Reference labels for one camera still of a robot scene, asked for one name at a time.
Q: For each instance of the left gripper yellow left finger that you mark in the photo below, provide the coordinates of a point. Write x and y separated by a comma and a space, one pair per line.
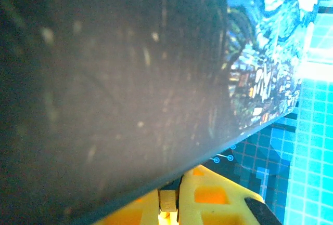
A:
140, 213

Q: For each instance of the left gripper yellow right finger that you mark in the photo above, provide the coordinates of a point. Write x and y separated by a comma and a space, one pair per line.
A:
223, 209

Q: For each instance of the starry night tin box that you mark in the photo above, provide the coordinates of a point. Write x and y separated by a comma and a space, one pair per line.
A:
130, 79

